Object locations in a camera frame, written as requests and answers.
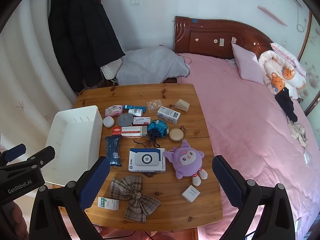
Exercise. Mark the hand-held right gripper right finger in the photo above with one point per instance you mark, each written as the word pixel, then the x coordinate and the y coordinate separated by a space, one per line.
pixel 227 182

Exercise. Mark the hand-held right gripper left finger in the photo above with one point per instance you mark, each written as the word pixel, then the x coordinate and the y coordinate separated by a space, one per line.
pixel 96 182

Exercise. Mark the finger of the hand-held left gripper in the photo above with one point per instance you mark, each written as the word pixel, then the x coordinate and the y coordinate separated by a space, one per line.
pixel 42 156
pixel 16 152

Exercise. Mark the green white small box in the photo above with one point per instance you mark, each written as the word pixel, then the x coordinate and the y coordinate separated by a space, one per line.
pixel 108 203

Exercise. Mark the white plastic storage bin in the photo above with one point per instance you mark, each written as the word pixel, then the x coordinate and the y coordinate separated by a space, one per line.
pixel 75 140

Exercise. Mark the dark blue packet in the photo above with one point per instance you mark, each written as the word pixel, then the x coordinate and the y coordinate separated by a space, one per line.
pixel 113 150

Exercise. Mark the small white square box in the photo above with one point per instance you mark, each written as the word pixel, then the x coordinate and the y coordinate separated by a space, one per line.
pixel 190 193

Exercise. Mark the brown plaid bow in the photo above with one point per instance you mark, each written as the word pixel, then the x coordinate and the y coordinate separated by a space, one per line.
pixel 135 196

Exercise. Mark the purple plush toy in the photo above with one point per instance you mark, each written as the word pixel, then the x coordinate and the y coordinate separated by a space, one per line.
pixel 186 158

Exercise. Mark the white blue device box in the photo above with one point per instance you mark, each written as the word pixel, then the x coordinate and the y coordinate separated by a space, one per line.
pixel 147 160

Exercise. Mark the grey round disc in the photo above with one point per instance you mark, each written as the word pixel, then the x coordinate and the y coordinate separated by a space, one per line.
pixel 125 120

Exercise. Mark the round beige compact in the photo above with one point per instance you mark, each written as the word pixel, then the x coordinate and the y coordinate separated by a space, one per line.
pixel 176 134

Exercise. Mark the small white bottle blue label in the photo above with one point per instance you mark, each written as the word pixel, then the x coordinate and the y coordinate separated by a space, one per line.
pixel 135 112

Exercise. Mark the white grey medicine box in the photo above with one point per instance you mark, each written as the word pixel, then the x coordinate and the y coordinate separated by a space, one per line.
pixel 168 115

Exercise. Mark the beige wedge block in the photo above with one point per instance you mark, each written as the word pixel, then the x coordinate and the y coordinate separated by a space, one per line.
pixel 182 104

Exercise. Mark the clear plastic sticker box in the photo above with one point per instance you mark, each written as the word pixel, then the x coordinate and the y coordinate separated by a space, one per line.
pixel 154 105

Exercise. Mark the long red white box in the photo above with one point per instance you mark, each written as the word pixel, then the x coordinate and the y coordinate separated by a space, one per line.
pixel 130 131

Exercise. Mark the white egg-shaped gadget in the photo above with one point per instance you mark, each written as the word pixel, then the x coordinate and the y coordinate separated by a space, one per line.
pixel 108 122

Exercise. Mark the pink bed sheet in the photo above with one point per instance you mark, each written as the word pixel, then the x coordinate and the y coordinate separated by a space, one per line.
pixel 237 117

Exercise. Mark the pink tissue pack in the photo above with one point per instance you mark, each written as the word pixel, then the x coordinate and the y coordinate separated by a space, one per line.
pixel 113 110

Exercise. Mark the small white red box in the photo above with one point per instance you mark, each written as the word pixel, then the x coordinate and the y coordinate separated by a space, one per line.
pixel 141 120

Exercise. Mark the small clear packet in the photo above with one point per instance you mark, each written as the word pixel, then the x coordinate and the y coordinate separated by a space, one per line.
pixel 307 158

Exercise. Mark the blue tube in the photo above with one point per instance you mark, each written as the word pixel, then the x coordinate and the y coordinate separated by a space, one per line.
pixel 135 107

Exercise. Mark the white curtain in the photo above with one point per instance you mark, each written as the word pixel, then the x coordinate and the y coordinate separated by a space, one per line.
pixel 22 67

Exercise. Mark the beige crumpled cloth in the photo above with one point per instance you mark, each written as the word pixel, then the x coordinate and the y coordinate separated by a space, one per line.
pixel 297 132

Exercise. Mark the dark folded clothing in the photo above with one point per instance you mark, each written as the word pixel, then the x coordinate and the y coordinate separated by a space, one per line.
pixel 287 105

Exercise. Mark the wooden bedside cabinet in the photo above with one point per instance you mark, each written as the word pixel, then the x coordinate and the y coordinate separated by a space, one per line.
pixel 171 80

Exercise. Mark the pink pillow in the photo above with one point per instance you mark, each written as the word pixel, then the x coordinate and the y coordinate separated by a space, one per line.
pixel 246 62

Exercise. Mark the bear print quilt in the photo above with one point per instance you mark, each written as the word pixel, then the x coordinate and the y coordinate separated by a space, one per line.
pixel 282 70

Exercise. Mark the black coat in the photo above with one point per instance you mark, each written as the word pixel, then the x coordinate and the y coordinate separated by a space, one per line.
pixel 80 35

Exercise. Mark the grey cloth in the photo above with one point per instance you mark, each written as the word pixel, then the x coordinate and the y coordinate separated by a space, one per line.
pixel 150 65

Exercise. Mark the frosted glass wardrobe door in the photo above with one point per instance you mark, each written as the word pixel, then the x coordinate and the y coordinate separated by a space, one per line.
pixel 312 67

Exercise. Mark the dark wooden headboard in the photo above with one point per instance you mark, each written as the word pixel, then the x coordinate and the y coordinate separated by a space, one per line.
pixel 212 33

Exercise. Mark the short pink wall shelf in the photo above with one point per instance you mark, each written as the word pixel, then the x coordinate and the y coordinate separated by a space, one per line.
pixel 272 15

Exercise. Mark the white light switch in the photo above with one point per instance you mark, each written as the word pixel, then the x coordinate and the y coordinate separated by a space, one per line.
pixel 136 1

